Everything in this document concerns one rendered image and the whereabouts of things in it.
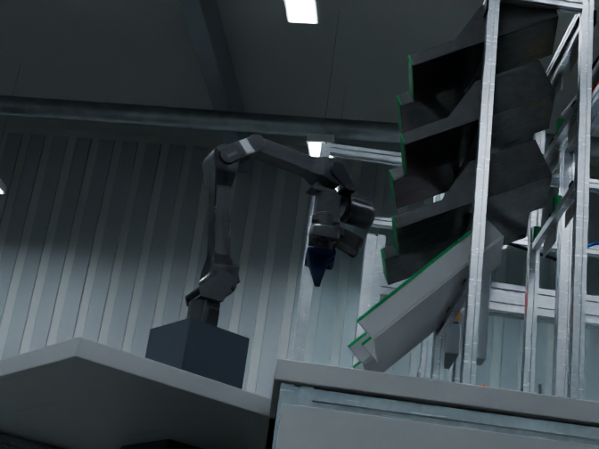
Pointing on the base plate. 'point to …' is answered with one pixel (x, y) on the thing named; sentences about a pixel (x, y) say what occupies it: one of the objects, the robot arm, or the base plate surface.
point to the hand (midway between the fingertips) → (318, 270)
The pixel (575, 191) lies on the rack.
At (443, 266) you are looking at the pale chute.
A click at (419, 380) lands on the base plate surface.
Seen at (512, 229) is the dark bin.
